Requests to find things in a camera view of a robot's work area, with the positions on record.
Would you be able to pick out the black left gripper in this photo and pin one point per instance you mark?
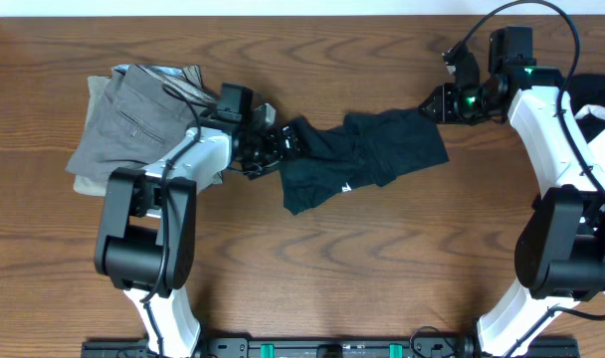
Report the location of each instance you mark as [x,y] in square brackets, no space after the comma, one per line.
[275,136]

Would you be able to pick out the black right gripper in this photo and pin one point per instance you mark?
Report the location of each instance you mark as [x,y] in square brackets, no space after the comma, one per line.
[444,110]

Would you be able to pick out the black t-shirt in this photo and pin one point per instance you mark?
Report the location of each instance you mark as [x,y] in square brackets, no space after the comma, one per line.
[366,149]

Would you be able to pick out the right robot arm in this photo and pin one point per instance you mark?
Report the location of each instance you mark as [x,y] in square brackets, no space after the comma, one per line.
[559,257]

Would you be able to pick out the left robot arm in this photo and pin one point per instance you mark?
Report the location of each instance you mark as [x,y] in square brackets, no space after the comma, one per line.
[146,240]

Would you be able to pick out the black garment pile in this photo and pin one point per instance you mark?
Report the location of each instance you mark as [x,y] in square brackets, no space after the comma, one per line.
[596,99]

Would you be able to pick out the beige folded garment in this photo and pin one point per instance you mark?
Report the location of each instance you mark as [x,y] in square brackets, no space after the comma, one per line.
[86,186]

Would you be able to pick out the black mounting rail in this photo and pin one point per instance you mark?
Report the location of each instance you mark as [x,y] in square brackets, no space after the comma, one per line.
[424,343]

